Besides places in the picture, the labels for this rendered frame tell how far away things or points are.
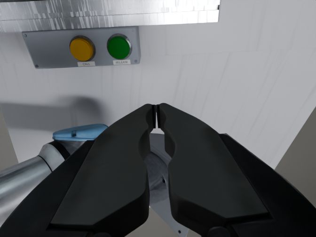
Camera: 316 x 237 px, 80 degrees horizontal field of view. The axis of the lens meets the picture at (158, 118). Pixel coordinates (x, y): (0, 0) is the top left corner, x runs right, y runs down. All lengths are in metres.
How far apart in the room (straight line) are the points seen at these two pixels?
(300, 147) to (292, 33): 1.76
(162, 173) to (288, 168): 1.99
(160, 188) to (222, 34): 0.41
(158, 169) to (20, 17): 0.43
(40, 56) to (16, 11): 0.08
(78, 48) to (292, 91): 0.56
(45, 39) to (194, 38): 0.31
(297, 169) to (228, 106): 1.94
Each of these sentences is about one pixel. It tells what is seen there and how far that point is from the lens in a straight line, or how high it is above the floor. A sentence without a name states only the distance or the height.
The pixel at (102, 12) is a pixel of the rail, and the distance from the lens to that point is 0.40.
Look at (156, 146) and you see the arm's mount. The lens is 0.55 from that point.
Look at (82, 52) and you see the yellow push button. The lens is 0.40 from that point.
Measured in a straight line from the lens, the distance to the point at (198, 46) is 0.50.
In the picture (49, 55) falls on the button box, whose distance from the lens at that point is 0.44.
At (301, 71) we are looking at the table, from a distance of 0.64.
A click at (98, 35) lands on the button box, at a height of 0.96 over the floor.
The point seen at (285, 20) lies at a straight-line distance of 0.57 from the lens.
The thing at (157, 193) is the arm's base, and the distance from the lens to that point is 0.53.
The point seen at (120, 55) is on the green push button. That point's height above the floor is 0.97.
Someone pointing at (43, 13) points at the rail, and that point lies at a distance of 0.43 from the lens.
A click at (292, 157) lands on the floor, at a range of 2.30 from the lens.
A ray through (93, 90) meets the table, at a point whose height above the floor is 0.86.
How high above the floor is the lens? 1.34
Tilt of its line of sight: 58 degrees down
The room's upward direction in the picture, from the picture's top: 177 degrees clockwise
